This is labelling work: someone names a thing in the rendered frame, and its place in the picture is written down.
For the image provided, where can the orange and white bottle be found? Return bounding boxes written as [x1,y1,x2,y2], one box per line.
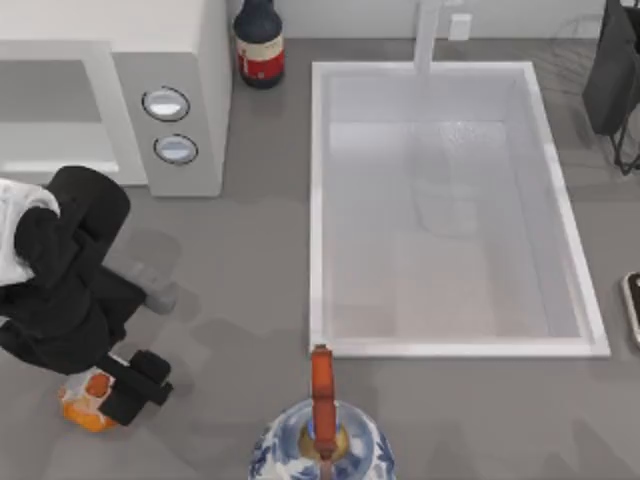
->
[58,352,126,433]

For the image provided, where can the tall white tap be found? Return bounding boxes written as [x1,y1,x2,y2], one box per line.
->
[412,0,464,77]

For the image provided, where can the pale framed dark board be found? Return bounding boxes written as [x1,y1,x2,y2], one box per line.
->
[620,271,640,350]

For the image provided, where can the large round microwave knob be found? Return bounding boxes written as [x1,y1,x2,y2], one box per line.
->
[141,85,192,123]

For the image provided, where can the pale microwave oven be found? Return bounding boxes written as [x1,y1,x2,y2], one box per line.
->
[0,0,233,199]

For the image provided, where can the blue and white teapot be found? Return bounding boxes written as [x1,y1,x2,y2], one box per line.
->
[247,343,397,480]

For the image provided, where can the small round microwave knob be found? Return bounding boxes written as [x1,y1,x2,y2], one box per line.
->
[152,133,199,166]

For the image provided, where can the white sink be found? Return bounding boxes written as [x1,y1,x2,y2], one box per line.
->
[306,60,613,360]

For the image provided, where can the black folding stand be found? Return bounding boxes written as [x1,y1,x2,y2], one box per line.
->
[581,0,640,177]

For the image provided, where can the white wall socket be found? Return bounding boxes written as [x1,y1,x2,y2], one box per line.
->
[448,13,473,42]

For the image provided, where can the pale grey rounded box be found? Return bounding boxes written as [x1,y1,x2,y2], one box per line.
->
[126,261,178,313]

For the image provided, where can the dark bottle with red label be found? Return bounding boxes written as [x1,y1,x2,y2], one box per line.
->
[232,0,287,90]

